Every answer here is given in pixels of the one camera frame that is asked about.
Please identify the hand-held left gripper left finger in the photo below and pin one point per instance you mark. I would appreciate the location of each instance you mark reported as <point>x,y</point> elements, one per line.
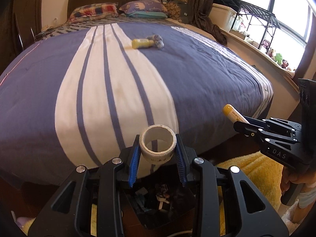
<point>133,167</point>

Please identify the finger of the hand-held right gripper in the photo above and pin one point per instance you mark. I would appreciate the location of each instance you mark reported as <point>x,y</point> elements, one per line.
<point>279,124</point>
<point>249,129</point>

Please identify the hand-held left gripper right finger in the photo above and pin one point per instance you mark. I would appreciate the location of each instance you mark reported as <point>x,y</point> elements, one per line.
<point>181,167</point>

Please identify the yellow tube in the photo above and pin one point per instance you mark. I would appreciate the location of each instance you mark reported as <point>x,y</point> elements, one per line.
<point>233,113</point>

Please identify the white tape roll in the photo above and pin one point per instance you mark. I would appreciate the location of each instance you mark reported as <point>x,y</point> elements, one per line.
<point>158,145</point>

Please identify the black trash bin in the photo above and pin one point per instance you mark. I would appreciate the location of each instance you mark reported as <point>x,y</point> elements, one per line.
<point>160,202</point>

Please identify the person's right hand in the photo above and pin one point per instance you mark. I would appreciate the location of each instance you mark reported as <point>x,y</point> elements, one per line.
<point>296,179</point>

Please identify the yellow fluffy rug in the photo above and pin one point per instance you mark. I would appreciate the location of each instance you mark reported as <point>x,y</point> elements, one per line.
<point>256,175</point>

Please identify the brown plush toy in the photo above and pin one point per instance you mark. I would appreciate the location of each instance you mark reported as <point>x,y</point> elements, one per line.
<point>285,64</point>

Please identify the person's leg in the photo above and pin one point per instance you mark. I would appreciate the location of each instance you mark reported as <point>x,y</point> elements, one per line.
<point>305,197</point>

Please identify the green plush toy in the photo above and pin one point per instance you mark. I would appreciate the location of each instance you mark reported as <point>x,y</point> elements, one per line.
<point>278,58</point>

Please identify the blue white striped blanket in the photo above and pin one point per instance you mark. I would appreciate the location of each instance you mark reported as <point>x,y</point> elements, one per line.
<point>49,91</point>

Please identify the black metal rack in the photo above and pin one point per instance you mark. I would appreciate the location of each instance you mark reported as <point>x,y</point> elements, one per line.
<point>259,11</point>

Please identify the white storage box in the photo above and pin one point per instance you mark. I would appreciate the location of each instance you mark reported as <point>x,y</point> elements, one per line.
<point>223,17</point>

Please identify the window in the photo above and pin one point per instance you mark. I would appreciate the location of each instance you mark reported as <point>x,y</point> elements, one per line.
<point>284,5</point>

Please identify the yellow bottle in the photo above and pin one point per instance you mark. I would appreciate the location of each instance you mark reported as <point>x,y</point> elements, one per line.
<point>139,43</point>

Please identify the dark grey cushion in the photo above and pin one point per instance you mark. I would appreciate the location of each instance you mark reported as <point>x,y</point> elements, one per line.
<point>188,13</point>

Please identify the brown curtain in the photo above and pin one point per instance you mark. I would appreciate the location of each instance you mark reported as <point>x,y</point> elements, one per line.
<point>197,2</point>

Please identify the brown patterned cushion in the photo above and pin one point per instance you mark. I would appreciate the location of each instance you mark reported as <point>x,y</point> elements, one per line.
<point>175,8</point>

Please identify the teal pillow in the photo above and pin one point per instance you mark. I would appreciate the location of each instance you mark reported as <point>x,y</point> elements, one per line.
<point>148,14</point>

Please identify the grey patterned bed sheet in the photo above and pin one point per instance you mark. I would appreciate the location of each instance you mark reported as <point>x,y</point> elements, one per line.
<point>59,29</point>

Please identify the purple printed pillow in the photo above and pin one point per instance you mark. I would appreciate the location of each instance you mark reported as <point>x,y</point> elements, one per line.
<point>145,6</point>

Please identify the plaid pillow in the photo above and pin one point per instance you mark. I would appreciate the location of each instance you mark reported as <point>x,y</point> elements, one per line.
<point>93,11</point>

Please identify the brown wooden wardrobe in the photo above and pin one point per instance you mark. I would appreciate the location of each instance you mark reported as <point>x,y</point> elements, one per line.
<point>22,9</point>

